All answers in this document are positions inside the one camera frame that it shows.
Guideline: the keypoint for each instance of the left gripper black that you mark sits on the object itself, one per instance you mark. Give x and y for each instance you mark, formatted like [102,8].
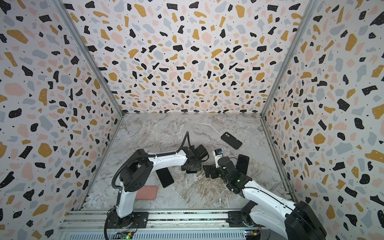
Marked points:
[197,168]

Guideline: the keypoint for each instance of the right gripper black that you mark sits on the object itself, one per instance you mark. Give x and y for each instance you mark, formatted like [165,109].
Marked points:
[212,171]

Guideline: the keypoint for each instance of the silver edged phone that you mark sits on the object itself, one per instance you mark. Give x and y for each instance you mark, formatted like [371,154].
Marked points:
[165,177]

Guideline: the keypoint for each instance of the pink phone case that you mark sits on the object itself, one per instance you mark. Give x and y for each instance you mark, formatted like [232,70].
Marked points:
[147,193]

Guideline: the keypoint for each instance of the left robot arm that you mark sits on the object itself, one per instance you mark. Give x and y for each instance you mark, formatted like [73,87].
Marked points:
[134,173]

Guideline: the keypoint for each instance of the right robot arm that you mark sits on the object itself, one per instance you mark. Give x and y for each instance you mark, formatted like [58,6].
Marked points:
[293,221]

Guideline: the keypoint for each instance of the blue edged phone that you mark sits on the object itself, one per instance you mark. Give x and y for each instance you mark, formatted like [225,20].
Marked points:
[243,164]

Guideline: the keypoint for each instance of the black phone case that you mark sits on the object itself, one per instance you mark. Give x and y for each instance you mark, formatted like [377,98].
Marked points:
[231,140]

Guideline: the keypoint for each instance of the right circuit board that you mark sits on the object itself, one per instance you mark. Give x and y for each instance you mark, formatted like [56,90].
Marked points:
[252,234]

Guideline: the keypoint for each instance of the circuit board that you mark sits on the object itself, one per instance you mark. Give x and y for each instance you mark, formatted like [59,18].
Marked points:
[125,235]
[252,234]

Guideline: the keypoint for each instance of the left circuit board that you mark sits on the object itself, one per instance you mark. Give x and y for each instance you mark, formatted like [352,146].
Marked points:
[125,235]

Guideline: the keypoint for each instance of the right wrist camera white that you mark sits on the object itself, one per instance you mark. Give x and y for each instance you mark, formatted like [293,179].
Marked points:
[218,154]

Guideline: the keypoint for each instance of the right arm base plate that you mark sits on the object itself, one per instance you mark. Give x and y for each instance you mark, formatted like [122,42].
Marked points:
[239,219]

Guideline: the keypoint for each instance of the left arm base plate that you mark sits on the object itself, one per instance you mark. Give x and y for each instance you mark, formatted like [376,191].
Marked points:
[136,220]

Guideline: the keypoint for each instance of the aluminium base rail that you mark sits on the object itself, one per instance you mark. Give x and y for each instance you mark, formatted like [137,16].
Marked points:
[162,225]

